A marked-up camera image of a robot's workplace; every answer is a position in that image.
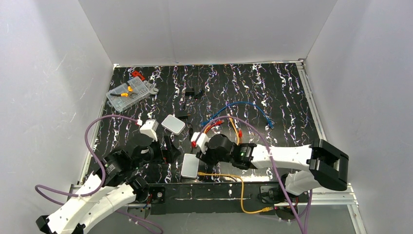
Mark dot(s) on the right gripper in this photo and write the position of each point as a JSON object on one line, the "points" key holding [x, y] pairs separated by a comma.
{"points": [[200, 155]]}

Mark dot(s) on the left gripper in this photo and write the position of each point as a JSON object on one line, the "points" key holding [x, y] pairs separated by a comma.
{"points": [[167, 148]]}

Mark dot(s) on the white network switch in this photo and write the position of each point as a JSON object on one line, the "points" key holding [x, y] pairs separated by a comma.
{"points": [[190, 166], [173, 124]]}

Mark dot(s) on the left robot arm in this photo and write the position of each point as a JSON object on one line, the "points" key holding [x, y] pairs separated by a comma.
{"points": [[113, 186]]}

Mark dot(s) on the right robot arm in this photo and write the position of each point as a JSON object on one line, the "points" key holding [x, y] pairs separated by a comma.
{"points": [[319, 164]]}

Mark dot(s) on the grey red adjustable wrench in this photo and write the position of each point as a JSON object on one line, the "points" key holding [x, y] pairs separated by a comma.
{"points": [[153, 90]]}

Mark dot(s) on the clear plastic parts box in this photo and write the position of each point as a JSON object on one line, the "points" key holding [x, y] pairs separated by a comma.
{"points": [[120, 104]]}

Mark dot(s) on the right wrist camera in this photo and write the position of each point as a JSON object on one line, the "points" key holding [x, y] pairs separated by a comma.
{"points": [[199, 140]]}

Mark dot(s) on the black adapter with cable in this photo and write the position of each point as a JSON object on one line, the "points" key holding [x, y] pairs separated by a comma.
{"points": [[195, 93]]}

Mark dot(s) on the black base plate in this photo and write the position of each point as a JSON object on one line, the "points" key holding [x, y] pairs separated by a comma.
{"points": [[206, 198]]}

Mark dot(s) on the yellow handled pliers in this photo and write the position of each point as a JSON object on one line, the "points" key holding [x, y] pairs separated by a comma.
{"points": [[129, 93]]}

